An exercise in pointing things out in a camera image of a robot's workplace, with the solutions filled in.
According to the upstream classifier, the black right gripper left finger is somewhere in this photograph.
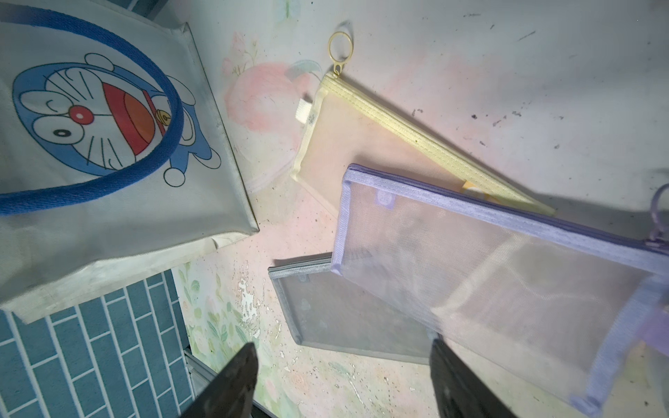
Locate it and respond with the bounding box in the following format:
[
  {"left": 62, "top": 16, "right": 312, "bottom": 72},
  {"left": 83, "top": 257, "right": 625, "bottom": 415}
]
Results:
[{"left": 180, "top": 342, "right": 259, "bottom": 418}]

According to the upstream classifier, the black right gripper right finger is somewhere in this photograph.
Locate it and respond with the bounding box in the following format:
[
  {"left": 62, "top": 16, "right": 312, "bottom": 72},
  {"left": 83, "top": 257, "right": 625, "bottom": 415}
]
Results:
[{"left": 430, "top": 339, "right": 516, "bottom": 418}]

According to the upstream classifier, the grey mesh pouch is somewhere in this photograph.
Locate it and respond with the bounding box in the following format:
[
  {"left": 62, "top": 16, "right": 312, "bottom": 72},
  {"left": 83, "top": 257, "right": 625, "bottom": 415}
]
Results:
[{"left": 268, "top": 253, "right": 437, "bottom": 365}]

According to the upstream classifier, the pale purple mesh pouch back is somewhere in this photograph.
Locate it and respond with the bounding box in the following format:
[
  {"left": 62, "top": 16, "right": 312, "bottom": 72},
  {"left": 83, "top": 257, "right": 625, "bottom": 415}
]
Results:
[{"left": 331, "top": 165, "right": 668, "bottom": 417}]

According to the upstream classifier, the white canvas tote bag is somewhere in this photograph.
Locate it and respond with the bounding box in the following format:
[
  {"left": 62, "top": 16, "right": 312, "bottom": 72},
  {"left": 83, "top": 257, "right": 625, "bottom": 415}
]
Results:
[{"left": 1, "top": 1, "right": 259, "bottom": 323}]

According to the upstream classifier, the yellow pouch at back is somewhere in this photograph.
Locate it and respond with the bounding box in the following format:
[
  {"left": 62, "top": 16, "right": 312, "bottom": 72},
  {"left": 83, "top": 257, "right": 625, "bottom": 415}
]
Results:
[{"left": 290, "top": 52, "right": 555, "bottom": 216}]

